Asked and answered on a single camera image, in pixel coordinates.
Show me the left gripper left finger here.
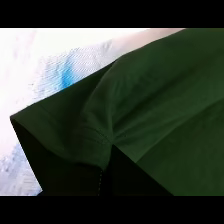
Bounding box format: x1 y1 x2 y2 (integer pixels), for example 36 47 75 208
49 164 102 197

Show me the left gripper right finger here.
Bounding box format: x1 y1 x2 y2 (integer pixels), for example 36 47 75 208
99 143 174 197

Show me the dark green T-shirt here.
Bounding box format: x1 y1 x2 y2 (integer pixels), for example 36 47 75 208
9 27 224 197

